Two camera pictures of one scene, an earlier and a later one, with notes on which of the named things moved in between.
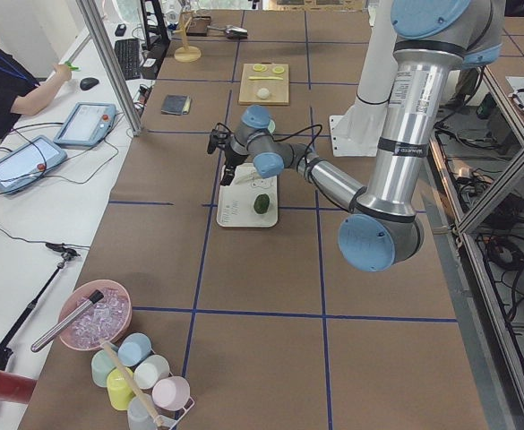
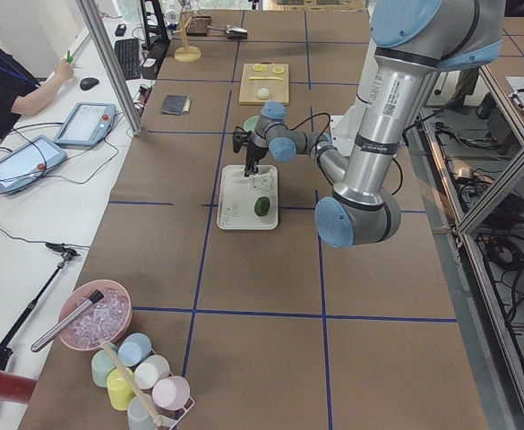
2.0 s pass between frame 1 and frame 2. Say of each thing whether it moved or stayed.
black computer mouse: stayed
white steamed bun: stayed
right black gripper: moved
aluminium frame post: stayed
